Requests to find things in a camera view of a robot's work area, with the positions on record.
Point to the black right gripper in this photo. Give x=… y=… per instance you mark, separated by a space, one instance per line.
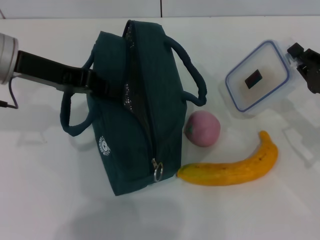
x=315 y=83

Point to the dark teal lunch bag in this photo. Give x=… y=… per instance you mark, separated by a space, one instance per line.
x=160 y=100

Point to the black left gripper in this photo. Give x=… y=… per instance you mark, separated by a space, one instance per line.
x=45 y=68

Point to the pink toy peach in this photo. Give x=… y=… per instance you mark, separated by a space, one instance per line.
x=203 y=130

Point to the yellow banana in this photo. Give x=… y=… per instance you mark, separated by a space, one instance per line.
x=225 y=173

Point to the clear blue-rimmed food container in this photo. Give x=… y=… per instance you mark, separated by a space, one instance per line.
x=260 y=75

